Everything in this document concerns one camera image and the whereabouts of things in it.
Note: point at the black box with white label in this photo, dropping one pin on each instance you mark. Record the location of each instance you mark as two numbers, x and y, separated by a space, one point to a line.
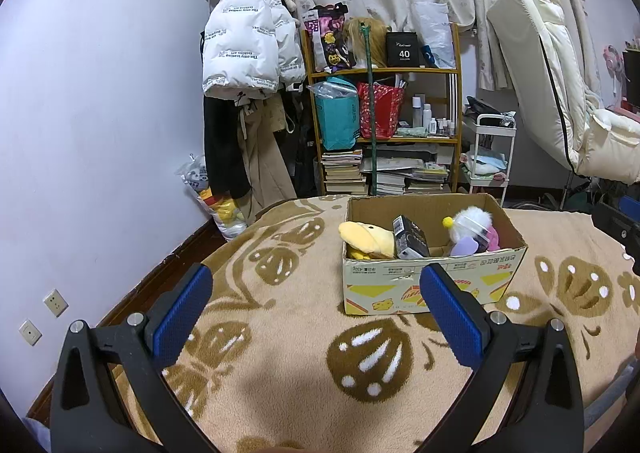
404 50

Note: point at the stack of books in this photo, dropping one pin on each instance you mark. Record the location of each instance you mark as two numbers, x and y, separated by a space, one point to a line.
342 173

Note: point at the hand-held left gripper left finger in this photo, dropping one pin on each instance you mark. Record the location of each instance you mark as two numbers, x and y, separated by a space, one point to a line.
182 318

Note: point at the beige patterned blanket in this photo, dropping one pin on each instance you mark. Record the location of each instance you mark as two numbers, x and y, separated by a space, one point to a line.
300 333

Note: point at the yellow bear plush toy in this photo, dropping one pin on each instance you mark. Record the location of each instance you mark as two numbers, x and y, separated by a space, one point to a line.
367 239

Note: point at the blonde wig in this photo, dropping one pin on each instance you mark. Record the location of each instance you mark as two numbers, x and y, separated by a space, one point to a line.
370 35

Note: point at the white trolley cart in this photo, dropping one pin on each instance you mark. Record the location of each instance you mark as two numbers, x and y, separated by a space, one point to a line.
492 143

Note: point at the cream padded recliner chair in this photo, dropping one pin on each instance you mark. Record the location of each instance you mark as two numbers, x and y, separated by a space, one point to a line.
540 63

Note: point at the lilac soft pad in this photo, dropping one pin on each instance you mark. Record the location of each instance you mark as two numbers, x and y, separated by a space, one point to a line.
464 249

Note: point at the red gift bag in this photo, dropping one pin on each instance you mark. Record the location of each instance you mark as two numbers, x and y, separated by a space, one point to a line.
387 113

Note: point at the beige hanging trousers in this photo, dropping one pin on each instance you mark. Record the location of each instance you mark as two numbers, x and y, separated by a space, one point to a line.
265 158

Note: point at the wooden shelf unit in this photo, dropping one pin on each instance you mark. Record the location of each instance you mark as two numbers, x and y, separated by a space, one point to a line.
454 83

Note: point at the white fluffy plush toy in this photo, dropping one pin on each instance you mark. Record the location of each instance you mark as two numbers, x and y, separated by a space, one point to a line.
472 219

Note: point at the teal gift bag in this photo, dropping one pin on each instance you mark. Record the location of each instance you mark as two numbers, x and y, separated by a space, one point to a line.
337 120

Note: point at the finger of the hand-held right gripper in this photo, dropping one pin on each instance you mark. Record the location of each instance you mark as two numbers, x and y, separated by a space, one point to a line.
617 233
631 205

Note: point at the white puffer jacket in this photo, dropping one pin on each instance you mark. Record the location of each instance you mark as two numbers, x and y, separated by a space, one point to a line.
245 43

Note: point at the white plastic bag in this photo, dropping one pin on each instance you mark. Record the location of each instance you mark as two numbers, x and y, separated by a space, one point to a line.
434 28

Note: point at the purple and black bag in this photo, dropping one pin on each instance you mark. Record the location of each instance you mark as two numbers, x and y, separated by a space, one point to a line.
327 40

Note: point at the green pole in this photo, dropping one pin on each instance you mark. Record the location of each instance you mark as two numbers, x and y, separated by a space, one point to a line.
371 133

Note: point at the pink desk fan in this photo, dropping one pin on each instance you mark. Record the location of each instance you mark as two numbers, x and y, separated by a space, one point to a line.
614 68

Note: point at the group of small bottles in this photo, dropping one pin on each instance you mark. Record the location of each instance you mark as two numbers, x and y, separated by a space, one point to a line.
432 120

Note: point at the black hanging garment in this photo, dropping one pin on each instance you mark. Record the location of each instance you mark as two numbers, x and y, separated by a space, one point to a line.
220 148

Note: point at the printed cardboard box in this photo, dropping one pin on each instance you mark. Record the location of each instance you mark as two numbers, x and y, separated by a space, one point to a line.
450 278

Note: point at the white wall socket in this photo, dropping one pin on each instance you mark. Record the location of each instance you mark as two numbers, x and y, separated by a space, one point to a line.
30 332
55 303

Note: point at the small black box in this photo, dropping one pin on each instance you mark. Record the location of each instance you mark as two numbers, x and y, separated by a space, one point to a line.
411 238

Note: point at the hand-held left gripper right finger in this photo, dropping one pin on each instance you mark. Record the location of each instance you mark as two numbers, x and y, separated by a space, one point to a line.
452 318

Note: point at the pile of books and papers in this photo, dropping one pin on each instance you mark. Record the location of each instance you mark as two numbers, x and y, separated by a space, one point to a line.
410 173

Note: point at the plastic bag of toys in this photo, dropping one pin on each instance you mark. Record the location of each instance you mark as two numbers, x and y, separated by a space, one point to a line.
220 210

